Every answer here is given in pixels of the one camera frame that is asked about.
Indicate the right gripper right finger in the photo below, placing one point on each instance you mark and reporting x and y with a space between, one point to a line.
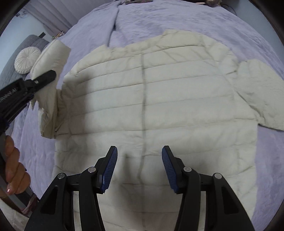
186 181

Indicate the cream puffer jacket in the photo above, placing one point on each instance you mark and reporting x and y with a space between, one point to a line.
181 89

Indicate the grey curtain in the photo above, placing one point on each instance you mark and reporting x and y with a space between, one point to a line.
60 15

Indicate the person's left hand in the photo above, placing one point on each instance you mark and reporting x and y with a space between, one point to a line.
16 175

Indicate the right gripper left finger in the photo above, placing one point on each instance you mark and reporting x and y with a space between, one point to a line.
93 181

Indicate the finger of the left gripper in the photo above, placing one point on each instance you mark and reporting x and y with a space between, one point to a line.
43 80

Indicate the lavender plush blanket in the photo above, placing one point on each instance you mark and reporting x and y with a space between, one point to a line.
119 25

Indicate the round cream pleated cushion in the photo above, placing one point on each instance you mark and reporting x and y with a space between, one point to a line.
26 59

